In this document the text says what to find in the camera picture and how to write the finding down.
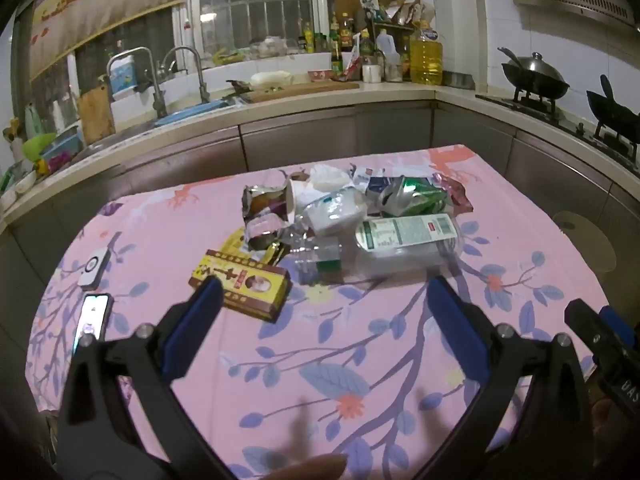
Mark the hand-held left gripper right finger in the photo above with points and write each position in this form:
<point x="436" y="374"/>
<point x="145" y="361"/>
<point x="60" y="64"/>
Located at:
<point x="450" y="320"/>

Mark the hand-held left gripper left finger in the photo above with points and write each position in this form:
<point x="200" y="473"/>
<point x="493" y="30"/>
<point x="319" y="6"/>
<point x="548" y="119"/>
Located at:
<point x="200" y="325"/>

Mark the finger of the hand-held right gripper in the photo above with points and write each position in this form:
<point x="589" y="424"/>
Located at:
<point x="582" y="320"/>

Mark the yellow red cardboard box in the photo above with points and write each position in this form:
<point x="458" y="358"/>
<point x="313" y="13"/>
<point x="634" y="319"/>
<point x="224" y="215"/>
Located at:
<point x="250" y="285"/>

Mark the yellow packet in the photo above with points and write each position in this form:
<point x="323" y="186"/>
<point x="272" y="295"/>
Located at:
<point x="237" y="244"/>

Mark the clear bottle with green label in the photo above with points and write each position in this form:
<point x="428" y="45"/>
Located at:
<point x="405" y="240"/>

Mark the maroon foil wrapper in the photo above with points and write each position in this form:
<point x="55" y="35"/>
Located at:
<point x="459" y="196"/>

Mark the green foil wrapper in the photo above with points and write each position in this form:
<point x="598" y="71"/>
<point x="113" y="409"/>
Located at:
<point x="415" y="195"/>

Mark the silver brown foil wrapper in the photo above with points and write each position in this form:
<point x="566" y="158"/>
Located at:
<point x="262" y="205"/>

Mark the crushed clear plastic bottle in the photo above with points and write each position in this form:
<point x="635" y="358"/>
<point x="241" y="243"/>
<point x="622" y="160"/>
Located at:
<point x="317" y="257"/>

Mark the blue white wrapper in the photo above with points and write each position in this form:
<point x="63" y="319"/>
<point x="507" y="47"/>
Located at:
<point x="372" y="185"/>

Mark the white tissue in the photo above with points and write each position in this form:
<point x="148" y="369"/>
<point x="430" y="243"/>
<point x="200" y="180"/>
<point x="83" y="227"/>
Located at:
<point x="327" y="177"/>

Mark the person's left hand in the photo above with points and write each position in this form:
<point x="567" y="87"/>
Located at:
<point x="310" y="467"/>

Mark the pink floral tablecloth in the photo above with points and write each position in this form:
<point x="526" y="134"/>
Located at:
<point x="350" y="340"/>

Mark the smartphone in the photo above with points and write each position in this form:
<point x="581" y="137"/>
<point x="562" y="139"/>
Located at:
<point x="92" y="322"/>

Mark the small white device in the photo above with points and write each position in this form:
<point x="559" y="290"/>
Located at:
<point x="94" y="266"/>

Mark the black gas stove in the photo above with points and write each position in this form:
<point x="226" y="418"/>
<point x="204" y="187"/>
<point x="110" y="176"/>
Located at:
<point x="565" y="120"/>

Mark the black frying pan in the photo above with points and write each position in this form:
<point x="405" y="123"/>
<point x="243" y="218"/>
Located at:
<point x="615" y="110"/>

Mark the blue basin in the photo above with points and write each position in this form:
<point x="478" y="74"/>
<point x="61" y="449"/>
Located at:
<point x="187" y="112"/>

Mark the upright wooden cutting board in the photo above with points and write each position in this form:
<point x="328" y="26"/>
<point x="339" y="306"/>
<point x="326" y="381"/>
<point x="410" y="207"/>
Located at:
<point x="95" y="116"/>

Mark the small metal pot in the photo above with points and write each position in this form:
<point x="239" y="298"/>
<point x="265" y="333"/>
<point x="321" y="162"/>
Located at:
<point x="457" y="80"/>

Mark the green plastic scoop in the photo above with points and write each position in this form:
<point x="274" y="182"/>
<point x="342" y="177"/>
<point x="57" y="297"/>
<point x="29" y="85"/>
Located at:
<point x="39" y="144"/>

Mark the black wok with lid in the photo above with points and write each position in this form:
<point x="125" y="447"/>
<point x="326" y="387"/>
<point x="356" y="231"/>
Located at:
<point x="535" y="77"/>

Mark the tall steel faucet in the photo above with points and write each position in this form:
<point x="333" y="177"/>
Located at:
<point x="150" y="75"/>
<point x="200" y="75"/>

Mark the white vegetable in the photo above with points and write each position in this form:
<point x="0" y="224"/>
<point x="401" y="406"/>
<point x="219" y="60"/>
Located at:
<point x="270" y="78"/>

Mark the flat wooden cutting board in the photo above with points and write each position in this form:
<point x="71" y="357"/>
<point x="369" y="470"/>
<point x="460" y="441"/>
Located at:
<point x="310" y="91"/>

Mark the white jar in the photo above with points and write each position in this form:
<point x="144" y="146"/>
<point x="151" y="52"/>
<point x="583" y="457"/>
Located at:
<point x="371" y="73"/>

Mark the blue white box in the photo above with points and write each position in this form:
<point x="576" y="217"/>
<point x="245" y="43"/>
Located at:
<point x="122" y="74"/>

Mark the large cooking oil bottle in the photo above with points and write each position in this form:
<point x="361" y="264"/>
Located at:
<point x="426" y="57"/>

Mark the white plastic jug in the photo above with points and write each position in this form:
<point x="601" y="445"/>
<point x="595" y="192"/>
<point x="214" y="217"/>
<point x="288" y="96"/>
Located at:
<point x="387" y="55"/>

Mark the pink bowl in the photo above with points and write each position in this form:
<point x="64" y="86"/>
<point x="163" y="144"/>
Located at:
<point x="319" y="75"/>

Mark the row of sauce bottles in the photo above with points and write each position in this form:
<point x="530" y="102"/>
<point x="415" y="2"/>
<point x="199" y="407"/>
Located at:
<point x="336" y="52"/>

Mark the spice rack with packets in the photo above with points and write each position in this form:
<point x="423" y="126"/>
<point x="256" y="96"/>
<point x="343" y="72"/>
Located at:
<point x="400" y="10"/>

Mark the barred window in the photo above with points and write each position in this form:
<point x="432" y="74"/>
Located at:
<point x="260" y="0"/>

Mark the printed roller blind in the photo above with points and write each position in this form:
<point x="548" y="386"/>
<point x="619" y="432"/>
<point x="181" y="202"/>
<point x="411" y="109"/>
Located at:
<point x="100" y="5"/>

